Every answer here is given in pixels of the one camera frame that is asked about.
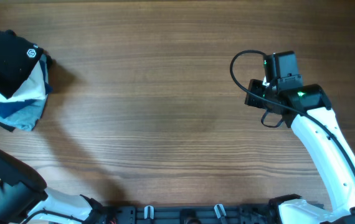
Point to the light blue denim garment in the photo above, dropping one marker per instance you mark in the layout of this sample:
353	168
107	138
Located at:
21	115

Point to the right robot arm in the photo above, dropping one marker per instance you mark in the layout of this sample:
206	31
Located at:
307	111

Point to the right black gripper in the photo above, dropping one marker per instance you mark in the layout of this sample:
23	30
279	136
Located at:
255	86

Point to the dark blue folded garment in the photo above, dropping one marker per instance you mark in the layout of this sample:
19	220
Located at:
46	63

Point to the white folded cloth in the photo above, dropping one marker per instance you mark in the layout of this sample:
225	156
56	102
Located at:
31	89

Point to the black t-shirt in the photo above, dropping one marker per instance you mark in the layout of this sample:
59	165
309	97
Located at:
18	58

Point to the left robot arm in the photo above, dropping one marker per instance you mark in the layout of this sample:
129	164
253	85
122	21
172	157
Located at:
25	196

